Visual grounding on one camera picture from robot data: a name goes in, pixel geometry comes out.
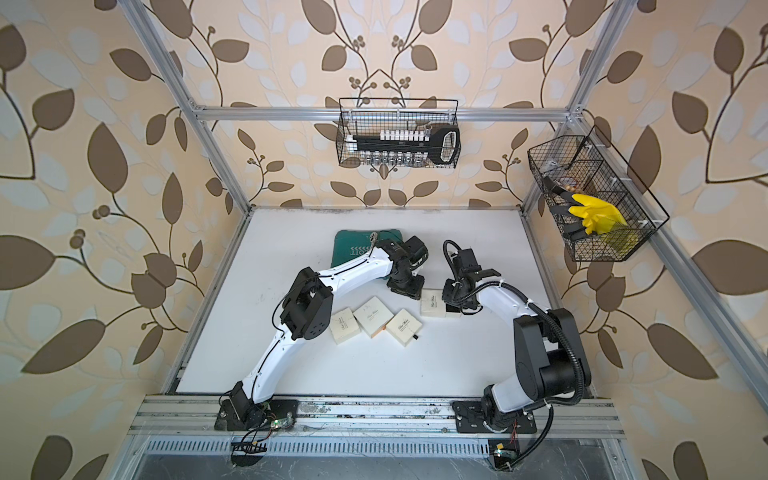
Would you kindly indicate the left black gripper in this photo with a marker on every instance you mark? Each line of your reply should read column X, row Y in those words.
column 415, row 291

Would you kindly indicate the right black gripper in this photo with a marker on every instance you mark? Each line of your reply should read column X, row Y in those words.
column 448, row 295

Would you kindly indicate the cream jewelry box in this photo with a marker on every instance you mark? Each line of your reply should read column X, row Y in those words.
column 432, row 304
column 373, row 316
column 344, row 326
column 404, row 327

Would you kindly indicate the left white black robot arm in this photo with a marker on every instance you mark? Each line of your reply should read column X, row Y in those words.
column 306, row 310

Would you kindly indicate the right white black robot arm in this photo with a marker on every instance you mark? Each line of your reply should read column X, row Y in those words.
column 549, row 358

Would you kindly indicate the green plastic tool case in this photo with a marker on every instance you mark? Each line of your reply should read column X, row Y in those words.
column 350, row 244

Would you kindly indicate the black pliers in basket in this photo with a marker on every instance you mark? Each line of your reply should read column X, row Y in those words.
column 570, row 225

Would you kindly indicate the black socket holder tool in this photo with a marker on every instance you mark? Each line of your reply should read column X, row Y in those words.
column 437, row 145

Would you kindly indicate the yellow rubber glove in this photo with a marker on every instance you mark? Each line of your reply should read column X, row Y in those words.
column 599, row 217

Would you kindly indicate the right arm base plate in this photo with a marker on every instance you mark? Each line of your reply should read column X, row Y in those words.
column 473, row 417

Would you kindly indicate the back black wire basket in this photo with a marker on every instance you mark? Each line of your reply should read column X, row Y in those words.
column 362, row 115

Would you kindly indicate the black wire basket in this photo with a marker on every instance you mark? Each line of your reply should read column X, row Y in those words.
column 580, row 163
column 362, row 115

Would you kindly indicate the right black wire basket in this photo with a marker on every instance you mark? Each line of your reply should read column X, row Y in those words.
column 580, row 163

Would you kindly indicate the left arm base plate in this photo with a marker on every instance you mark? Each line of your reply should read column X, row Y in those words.
column 273, row 414

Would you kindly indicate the aluminium front rail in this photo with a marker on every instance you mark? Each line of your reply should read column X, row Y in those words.
column 372, row 417

